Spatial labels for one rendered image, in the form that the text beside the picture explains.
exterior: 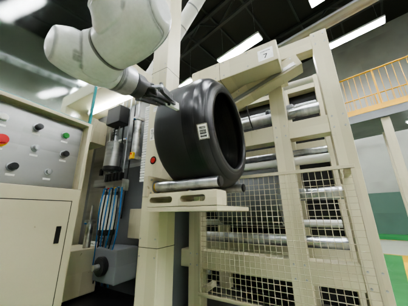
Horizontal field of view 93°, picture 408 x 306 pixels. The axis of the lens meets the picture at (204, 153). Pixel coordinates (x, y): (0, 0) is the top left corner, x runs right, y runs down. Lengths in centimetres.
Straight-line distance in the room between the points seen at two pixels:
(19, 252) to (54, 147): 47
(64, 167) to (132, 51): 86
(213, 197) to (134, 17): 57
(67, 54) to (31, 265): 87
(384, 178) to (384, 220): 148
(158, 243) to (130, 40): 85
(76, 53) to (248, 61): 105
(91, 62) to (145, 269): 89
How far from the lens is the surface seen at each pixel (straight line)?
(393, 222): 964
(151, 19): 45
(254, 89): 142
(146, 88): 66
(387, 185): 967
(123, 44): 47
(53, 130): 124
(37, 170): 118
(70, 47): 54
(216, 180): 76
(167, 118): 84
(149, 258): 107
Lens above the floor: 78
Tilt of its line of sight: 17 degrees up
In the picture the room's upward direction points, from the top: 1 degrees counter-clockwise
